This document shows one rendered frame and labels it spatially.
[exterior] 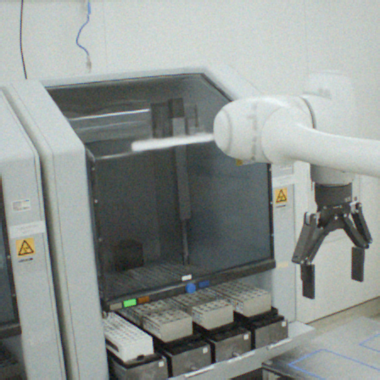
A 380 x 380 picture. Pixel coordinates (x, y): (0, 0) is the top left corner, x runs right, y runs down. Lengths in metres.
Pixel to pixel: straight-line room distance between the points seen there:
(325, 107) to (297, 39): 2.49
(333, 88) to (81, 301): 1.00
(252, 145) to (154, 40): 2.10
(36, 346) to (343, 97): 1.10
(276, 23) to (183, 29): 0.58
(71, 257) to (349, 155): 1.01
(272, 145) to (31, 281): 0.92
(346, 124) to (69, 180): 0.85
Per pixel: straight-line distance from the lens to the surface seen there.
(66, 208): 1.82
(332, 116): 1.21
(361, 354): 1.93
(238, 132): 1.11
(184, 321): 2.06
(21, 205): 1.78
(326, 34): 3.85
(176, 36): 3.24
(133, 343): 1.95
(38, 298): 1.85
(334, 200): 1.26
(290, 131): 1.09
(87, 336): 1.94
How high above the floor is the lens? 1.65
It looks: 11 degrees down
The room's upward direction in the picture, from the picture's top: 4 degrees counter-clockwise
